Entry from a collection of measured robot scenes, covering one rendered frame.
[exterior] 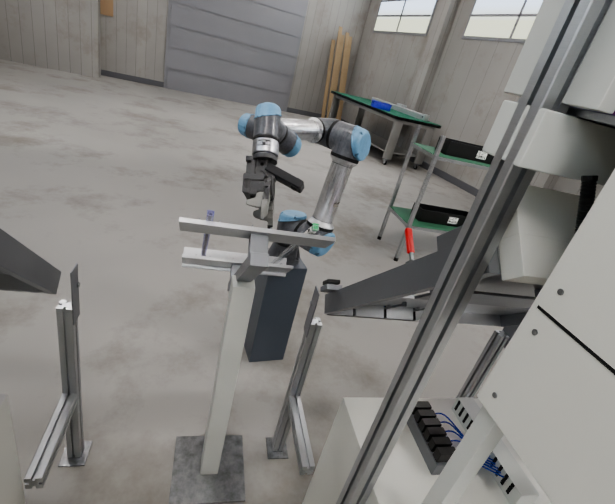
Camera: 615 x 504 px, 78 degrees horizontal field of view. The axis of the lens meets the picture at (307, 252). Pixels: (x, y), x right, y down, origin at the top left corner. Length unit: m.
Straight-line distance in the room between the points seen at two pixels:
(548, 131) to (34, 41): 9.84
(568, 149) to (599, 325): 0.22
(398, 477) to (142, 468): 0.95
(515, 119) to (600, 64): 0.10
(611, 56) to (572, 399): 0.37
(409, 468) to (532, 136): 0.74
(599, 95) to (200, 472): 1.49
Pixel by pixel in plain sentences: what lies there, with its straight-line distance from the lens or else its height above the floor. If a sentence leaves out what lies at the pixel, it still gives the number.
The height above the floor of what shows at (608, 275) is 1.24.
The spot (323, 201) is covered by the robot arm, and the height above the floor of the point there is 0.89.
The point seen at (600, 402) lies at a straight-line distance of 0.51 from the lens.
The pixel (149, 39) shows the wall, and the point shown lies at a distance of 10.38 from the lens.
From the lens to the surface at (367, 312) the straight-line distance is 1.27.
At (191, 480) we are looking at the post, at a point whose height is 0.01.
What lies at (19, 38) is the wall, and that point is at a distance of 10.12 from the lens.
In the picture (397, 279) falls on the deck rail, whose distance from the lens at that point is 0.82.
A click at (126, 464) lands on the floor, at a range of 1.64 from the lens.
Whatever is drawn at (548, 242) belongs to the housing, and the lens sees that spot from 0.64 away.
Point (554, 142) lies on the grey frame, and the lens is 0.57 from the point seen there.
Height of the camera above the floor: 1.37
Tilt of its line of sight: 26 degrees down
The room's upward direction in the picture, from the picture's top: 15 degrees clockwise
